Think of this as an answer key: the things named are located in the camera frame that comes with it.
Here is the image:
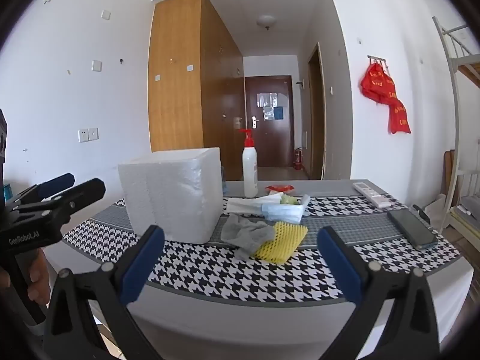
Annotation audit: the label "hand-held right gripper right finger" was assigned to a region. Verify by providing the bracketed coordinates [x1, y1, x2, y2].
[317, 226, 439, 360]

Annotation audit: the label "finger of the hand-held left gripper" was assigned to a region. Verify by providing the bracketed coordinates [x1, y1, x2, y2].
[11, 178, 106, 229]
[13, 173, 76, 206]

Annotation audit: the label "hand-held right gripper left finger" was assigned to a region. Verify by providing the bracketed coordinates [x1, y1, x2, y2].
[43, 225, 177, 360]

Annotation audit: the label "yellow foam net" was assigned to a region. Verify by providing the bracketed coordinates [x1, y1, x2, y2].
[252, 221, 309, 264]

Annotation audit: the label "white foam box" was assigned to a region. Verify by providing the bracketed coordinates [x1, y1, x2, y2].
[118, 147, 224, 244]

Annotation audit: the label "blue face mask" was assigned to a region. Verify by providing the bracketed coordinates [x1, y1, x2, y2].
[260, 204, 306, 223]

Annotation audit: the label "grey sock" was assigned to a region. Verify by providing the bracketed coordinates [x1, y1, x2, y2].
[220, 213, 276, 260]

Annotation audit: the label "person's left hand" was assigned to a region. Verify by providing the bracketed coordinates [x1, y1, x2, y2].
[26, 249, 52, 305]

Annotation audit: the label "houndstooth tablecloth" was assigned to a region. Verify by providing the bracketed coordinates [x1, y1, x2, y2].
[62, 179, 463, 306]

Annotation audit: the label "white remote control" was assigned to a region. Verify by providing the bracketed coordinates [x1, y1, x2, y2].
[352, 182, 391, 209]

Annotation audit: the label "black smartphone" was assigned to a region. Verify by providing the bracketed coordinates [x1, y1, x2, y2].
[387, 209, 439, 249]

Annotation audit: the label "small black object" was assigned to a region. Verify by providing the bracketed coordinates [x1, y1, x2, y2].
[411, 204, 432, 223]

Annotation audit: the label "white lotion pump bottle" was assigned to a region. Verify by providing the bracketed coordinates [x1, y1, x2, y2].
[239, 128, 259, 199]

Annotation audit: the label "leaning wooden boards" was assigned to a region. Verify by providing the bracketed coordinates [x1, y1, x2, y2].
[442, 150, 457, 233]

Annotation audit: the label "dark brown entrance door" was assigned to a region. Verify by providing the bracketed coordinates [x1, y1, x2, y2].
[244, 76, 294, 167]

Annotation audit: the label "wooden wardrobe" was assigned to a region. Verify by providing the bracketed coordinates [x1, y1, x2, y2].
[147, 0, 245, 182]

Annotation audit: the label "wooden side door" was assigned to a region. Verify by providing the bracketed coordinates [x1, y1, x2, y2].
[307, 42, 326, 181]

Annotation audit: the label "red printed bag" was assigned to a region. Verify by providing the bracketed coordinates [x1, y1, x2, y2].
[387, 97, 412, 134]
[360, 62, 397, 104]

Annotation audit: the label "white bunk bed frame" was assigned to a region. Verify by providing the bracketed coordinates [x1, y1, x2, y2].
[432, 16, 480, 233]

